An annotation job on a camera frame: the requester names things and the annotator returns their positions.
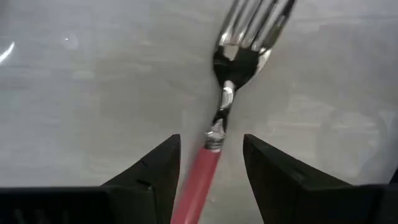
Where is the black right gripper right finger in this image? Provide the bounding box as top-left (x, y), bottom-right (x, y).
top-left (243, 134), bottom-right (383, 224)

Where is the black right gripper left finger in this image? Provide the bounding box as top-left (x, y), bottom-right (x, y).
top-left (101, 134), bottom-right (182, 224)

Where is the fork with red handle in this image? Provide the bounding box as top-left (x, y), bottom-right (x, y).
top-left (170, 0), bottom-right (298, 224)

